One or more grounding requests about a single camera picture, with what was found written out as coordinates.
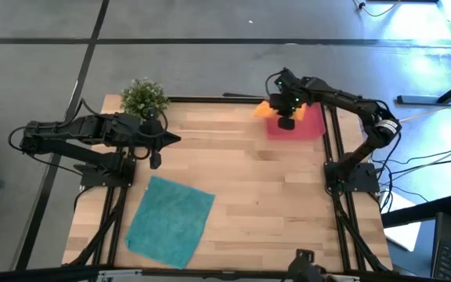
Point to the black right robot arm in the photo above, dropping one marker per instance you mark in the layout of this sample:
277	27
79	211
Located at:
339	98

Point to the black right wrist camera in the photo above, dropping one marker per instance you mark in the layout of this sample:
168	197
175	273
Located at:
286	123

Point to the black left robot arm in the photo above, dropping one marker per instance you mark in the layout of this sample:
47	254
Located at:
84	129

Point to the thin black bar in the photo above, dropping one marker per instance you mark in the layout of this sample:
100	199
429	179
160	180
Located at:
245	95

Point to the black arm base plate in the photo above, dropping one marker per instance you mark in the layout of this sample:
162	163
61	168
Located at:
366	180
90	178

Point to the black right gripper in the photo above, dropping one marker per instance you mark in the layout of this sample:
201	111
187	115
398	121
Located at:
288	98

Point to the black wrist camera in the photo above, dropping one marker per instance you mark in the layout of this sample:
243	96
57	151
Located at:
286	123
156	160

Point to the pink plastic basket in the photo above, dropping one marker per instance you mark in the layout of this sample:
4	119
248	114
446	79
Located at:
307	129

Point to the orange microfiber towel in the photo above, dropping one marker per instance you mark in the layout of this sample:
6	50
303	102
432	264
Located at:
264	110

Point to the black desk leg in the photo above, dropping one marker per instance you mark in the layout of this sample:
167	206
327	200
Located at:
417	100

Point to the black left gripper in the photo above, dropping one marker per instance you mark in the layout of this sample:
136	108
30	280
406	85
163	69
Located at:
153	135

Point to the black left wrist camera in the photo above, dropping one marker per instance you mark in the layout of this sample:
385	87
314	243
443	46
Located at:
156	160

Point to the green potted plant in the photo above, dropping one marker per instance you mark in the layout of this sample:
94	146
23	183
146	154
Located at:
145	98

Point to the white paper sheet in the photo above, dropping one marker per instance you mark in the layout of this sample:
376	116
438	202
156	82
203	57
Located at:
405	235

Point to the teal microfiber towel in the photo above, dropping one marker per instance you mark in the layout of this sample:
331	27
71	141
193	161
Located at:
168	221

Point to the black aluminium frame rail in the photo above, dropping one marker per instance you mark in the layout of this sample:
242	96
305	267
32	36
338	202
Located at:
112	203
210	100
345	219

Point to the black desk foot beam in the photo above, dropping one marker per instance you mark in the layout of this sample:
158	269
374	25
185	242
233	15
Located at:
417	213

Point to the black frame bar silver brackets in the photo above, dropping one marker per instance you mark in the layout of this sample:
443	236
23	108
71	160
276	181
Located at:
210	274

